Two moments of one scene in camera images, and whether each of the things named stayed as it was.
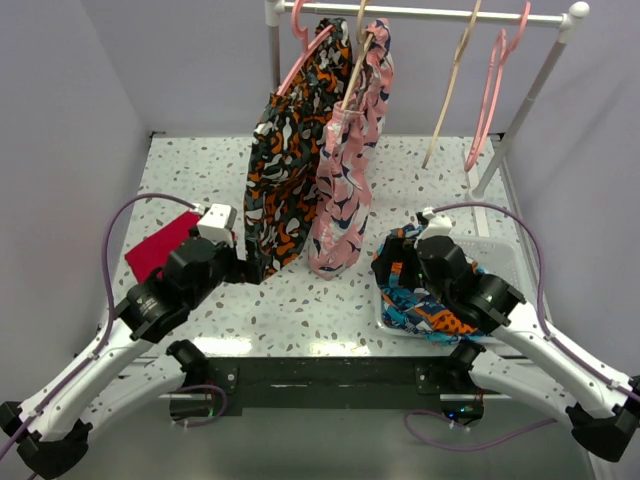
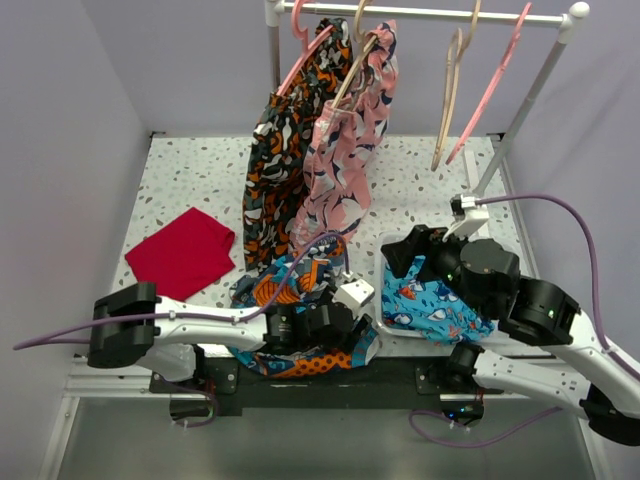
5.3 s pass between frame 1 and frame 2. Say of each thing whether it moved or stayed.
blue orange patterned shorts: moved
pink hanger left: stayed
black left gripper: moved
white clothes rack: stayed
